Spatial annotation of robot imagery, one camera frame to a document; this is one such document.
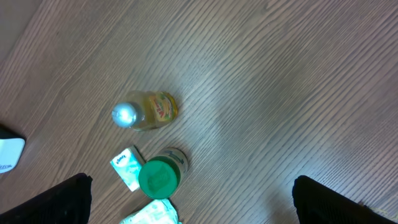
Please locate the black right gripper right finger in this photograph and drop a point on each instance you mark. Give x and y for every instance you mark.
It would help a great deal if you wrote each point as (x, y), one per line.
(317, 204)

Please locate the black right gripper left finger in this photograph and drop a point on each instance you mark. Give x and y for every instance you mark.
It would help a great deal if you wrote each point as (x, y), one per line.
(67, 202)

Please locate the teal Kleenex tissue pack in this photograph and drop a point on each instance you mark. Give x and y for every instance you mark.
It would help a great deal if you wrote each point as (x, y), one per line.
(128, 164)

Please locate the teal snack bar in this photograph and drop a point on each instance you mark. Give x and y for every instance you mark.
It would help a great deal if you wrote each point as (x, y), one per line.
(156, 212)

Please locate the green lidded jar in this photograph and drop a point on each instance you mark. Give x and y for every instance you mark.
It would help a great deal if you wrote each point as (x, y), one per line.
(161, 175)

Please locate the yellow liquid bottle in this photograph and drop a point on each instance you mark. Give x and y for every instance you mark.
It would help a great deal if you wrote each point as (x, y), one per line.
(145, 110)

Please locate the white barcode scanner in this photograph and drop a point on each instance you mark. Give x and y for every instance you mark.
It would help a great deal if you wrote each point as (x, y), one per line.
(12, 146)

